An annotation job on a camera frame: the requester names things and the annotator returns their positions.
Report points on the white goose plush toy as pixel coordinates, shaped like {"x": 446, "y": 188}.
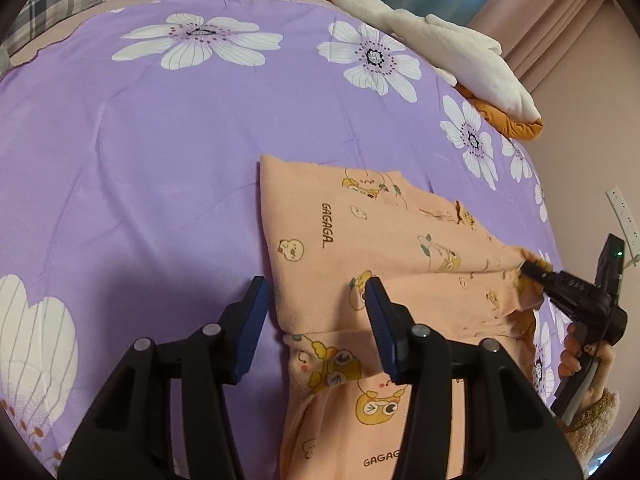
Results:
{"x": 440, "y": 45}

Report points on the white wall socket strip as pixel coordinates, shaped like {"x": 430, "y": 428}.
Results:
{"x": 622, "y": 220}

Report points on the pink curtain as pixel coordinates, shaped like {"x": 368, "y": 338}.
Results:
{"x": 540, "y": 20}

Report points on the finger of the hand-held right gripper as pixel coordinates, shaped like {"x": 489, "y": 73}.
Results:
{"x": 537, "y": 272}

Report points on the person's right hand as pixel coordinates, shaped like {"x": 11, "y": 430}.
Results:
{"x": 570, "y": 355}

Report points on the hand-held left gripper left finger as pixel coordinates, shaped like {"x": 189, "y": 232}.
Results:
{"x": 250, "y": 330}

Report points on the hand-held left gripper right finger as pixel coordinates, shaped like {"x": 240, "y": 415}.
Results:
{"x": 382, "y": 330}

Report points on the purple floral blanket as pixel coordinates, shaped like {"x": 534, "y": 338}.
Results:
{"x": 150, "y": 160}

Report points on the peach printed baby garment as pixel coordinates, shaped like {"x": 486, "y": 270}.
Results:
{"x": 350, "y": 240}

